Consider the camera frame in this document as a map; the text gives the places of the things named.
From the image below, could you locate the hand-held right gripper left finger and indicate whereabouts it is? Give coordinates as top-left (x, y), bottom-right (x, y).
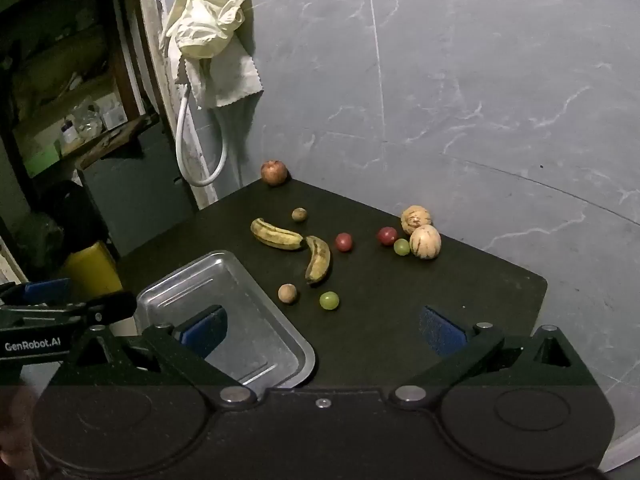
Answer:
top-left (62, 304), bottom-right (258, 406)

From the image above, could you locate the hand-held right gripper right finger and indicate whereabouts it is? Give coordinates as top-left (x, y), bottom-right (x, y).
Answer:
top-left (390, 304), bottom-right (601, 406)

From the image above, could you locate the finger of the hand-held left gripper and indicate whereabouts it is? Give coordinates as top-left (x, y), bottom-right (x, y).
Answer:
top-left (0, 290), bottom-right (138, 330)
top-left (0, 278), bottom-right (74, 307)

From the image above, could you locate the metal tray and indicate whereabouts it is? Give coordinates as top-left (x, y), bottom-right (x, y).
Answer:
top-left (134, 250), bottom-right (317, 389)

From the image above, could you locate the striped cream melon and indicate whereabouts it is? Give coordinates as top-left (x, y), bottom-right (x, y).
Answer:
top-left (400, 204), bottom-right (433, 236)
top-left (409, 224), bottom-right (442, 259)

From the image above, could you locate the spotted yellow banana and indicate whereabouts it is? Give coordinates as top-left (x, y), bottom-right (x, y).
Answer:
top-left (250, 217), bottom-right (306, 251)
top-left (304, 235), bottom-right (332, 286)

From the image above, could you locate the person's left hand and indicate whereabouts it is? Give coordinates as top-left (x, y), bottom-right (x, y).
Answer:
top-left (0, 387), bottom-right (37, 461)

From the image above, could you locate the yellow container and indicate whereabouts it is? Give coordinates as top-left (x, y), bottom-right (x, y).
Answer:
top-left (59, 240), bottom-right (124, 297)

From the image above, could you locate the dark cabinet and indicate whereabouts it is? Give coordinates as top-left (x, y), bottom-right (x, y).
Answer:
top-left (75, 119), bottom-right (198, 259)

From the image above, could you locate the green box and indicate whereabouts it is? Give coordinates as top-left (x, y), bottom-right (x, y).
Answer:
top-left (22, 140), bottom-right (62, 179)

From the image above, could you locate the red apple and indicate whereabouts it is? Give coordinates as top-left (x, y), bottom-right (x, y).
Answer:
top-left (260, 159), bottom-right (289, 187)

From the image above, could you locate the wooden shelf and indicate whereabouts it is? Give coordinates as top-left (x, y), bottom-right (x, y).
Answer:
top-left (0, 0), bottom-right (162, 177)

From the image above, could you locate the pale yellow cloth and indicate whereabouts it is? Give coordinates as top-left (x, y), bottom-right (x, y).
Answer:
top-left (159, 0), bottom-right (249, 61)

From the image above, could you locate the white hose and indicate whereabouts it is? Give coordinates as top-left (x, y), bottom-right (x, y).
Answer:
top-left (174, 82), bottom-right (229, 188)

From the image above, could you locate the white door frame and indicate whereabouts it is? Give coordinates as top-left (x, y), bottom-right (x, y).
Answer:
top-left (134, 0), bottom-right (221, 212)

